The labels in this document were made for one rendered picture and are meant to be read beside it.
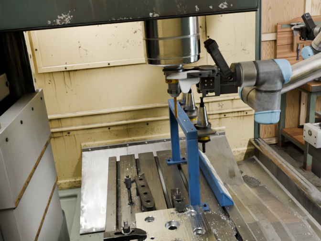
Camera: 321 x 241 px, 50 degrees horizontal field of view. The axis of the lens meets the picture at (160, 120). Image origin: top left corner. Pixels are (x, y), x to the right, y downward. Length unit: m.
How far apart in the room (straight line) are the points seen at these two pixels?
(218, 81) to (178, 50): 0.16
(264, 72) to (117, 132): 1.25
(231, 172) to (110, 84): 0.85
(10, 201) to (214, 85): 0.60
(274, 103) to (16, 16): 0.72
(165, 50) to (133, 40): 1.08
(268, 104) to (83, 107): 1.25
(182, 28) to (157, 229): 0.61
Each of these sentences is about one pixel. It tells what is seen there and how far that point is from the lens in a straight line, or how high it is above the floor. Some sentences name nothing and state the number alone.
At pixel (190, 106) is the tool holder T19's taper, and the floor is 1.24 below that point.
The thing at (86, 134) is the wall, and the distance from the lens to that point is 2.11.
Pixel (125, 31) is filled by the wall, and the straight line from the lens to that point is 1.97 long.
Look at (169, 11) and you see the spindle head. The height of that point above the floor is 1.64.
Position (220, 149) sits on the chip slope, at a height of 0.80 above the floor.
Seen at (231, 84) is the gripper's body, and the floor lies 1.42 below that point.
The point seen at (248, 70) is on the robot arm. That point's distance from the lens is 1.01.
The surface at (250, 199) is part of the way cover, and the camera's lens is 1.76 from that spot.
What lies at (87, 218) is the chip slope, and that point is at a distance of 1.85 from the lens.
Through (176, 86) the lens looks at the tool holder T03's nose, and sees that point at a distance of 0.98.
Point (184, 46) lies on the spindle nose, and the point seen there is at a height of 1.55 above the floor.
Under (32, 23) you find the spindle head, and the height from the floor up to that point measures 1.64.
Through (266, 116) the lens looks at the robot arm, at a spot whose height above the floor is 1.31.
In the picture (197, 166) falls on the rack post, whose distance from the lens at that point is 1.27.
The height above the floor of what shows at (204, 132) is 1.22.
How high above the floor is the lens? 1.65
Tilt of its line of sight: 18 degrees down
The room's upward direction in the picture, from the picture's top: 5 degrees counter-clockwise
